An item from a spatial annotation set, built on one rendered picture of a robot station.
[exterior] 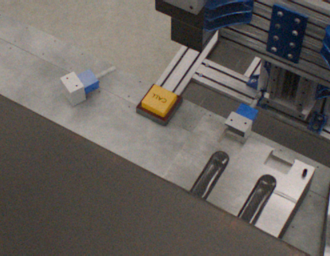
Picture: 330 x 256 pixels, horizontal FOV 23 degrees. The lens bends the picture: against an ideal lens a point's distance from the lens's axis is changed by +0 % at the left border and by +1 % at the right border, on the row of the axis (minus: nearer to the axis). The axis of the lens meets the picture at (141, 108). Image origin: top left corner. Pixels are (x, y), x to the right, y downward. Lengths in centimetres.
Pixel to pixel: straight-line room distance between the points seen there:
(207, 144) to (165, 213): 133
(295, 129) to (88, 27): 94
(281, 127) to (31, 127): 218
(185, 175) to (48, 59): 50
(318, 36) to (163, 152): 47
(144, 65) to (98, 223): 258
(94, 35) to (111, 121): 122
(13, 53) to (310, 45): 72
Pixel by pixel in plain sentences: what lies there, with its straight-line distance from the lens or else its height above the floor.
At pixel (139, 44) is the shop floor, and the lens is 300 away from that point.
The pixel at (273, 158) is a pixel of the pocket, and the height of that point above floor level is 86.
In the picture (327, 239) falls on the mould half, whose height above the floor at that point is 89.
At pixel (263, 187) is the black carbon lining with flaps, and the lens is 167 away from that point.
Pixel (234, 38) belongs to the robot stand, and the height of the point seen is 72.
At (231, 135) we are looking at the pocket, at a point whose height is 87.
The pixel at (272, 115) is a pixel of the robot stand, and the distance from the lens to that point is 257.
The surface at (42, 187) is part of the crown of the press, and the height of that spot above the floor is 200.
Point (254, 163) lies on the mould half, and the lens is 169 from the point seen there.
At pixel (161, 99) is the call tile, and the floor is 84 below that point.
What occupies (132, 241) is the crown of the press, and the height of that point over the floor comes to 200.
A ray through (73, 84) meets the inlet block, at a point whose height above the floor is 85.
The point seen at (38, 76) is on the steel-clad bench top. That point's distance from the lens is 194.
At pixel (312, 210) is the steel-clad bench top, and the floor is 80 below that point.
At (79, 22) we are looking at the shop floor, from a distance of 309.
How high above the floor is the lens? 234
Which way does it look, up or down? 56 degrees down
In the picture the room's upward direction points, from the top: 3 degrees counter-clockwise
